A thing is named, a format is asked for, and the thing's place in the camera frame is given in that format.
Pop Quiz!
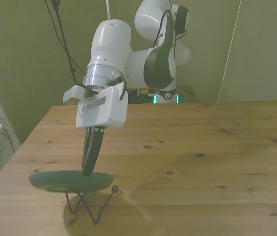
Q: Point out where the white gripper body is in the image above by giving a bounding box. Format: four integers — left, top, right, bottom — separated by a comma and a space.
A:
75, 82, 129, 129

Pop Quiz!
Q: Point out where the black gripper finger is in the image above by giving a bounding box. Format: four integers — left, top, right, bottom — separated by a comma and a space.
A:
81, 126, 95, 177
86, 126, 105, 177

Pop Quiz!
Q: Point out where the teal round plate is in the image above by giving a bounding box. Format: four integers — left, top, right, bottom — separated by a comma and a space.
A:
28, 170, 115, 193

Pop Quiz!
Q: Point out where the brown wooden box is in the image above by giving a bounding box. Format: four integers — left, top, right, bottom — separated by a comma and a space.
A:
177, 85, 200, 103

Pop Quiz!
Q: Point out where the black tripod stand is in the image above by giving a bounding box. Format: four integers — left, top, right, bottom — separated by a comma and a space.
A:
43, 0, 87, 75

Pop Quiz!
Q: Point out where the grey wrist camera bar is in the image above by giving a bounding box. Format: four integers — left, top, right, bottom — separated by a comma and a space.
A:
80, 96, 108, 112

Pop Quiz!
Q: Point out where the black floor cable bundle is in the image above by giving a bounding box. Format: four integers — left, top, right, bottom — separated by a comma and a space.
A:
127, 88, 159, 104

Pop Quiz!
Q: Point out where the black wire plate stand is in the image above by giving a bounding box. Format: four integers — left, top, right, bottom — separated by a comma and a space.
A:
64, 185, 119, 226

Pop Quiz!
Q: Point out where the black robot camera cable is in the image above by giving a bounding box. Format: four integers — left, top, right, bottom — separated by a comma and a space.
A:
152, 9, 188, 50

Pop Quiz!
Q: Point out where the white slanted cord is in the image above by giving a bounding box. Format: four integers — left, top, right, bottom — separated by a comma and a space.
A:
215, 0, 242, 104

